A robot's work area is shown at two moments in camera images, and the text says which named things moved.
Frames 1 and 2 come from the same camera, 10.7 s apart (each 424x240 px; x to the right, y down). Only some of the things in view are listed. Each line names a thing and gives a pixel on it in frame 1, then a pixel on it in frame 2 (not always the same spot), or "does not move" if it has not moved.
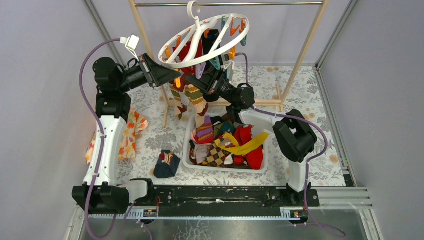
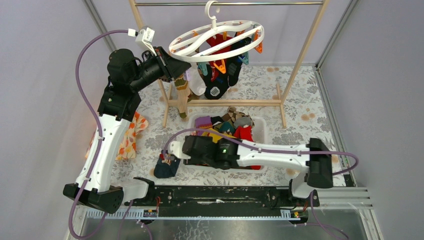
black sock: x=207 y=43 → x=216 y=89
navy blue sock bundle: x=167 y=164 does not move
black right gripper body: x=224 y=89 → x=193 y=161
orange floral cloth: x=135 y=123 does not move
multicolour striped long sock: x=199 y=105 → x=183 y=92
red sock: x=191 y=71 → x=219 y=39
